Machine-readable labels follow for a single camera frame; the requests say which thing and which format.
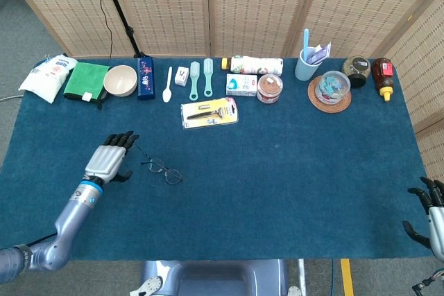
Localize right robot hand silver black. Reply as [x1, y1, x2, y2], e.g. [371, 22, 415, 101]
[402, 176, 444, 261]

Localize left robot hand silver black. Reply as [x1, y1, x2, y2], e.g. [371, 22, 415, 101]
[84, 130, 140, 186]

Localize black eyeglasses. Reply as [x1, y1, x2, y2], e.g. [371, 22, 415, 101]
[135, 145, 184, 186]

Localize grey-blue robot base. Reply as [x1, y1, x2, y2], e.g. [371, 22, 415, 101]
[130, 259, 302, 296]

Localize beige bowl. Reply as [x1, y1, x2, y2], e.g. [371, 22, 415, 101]
[103, 64, 138, 98]

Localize green microfibre cloth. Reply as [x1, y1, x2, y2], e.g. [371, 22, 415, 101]
[63, 61, 112, 103]

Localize dark blue floral box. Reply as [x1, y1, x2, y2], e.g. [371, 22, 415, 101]
[136, 56, 156, 101]

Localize white plastic spoon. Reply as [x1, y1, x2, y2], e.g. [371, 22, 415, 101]
[162, 66, 173, 103]

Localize white salt bag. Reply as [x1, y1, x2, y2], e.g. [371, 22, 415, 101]
[18, 53, 78, 104]

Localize yellow floor tape strip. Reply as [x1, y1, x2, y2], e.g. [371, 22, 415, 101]
[340, 259, 355, 296]

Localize razor blister pack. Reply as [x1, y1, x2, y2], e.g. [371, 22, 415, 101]
[180, 97, 240, 130]

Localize small white box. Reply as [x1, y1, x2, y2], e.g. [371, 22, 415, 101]
[173, 66, 190, 87]

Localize teal plastic brush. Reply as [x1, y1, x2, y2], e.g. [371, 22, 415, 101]
[189, 61, 201, 101]
[203, 58, 214, 98]

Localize blue felt table mat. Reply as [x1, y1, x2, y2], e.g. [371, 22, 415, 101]
[0, 56, 434, 261]

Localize white table leg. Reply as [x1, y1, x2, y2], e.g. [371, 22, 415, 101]
[298, 259, 308, 296]

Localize black tripod pole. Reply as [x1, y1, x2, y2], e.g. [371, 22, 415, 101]
[96, 0, 146, 60]

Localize white blue carton box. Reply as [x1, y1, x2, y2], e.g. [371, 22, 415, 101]
[225, 73, 259, 97]

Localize bamboo folding screen panel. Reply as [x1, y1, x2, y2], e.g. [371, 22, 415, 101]
[286, 0, 444, 60]
[0, 0, 138, 58]
[207, 0, 318, 58]
[381, 0, 444, 186]
[102, 0, 212, 58]

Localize round woven coaster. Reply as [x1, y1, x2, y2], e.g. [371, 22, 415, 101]
[307, 74, 352, 114]

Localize brown honey bottle yellow cap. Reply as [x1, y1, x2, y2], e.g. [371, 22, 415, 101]
[371, 57, 395, 103]

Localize clear round container blue pieces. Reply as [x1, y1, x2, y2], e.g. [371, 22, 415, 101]
[314, 70, 351, 105]

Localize white bottle yellow cap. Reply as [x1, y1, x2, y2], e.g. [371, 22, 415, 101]
[221, 55, 284, 76]

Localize glass jar with seeds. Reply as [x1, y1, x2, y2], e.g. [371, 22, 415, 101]
[341, 55, 372, 89]

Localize round clear lid container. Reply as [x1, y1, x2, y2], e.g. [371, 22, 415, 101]
[256, 73, 284, 105]

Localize light blue cup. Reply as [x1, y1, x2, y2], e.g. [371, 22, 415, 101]
[294, 48, 321, 82]

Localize purple white toothpaste tube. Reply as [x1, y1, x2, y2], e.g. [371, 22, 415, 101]
[307, 42, 332, 66]

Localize light blue toothbrush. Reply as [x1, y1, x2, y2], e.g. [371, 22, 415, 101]
[303, 28, 311, 61]

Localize black wrist cable with connector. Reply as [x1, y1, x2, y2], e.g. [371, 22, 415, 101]
[411, 268, 444, 296]

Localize thin black hanging cable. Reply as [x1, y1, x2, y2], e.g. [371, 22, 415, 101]
[85, 0, 114, 58]

